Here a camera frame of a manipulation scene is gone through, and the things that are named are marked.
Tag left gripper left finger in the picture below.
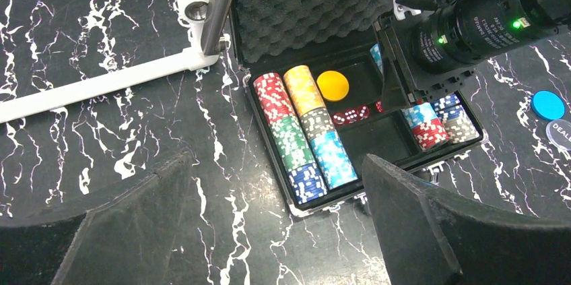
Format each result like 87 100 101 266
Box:
1 153 191 284

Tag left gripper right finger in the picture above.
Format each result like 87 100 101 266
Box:
362 154 570 284

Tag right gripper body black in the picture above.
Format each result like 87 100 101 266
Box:
373 20 475 112

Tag blue round chip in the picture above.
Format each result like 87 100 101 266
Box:
531 90 566 121

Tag chip row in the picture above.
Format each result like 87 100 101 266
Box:
283 65 358 190
369 43 450 152
253 73 327 204
430 94 480 144

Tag chip row far right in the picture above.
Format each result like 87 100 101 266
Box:
430 94 480 144

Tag red dice in case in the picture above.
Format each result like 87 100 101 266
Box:
331 101 384 126

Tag yellow round chip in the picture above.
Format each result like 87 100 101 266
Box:
316 70 349 102

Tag black poker chip case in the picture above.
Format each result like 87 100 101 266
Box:
230 0 485 218

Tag chip row far left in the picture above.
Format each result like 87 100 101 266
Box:
253 73 327 204

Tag clear dealer button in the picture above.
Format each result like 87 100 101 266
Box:
545 119 571 151

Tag metal pole with clamp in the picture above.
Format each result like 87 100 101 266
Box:
201 0 232 56

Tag white PVC pipe frame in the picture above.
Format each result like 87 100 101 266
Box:
1 0 226 123

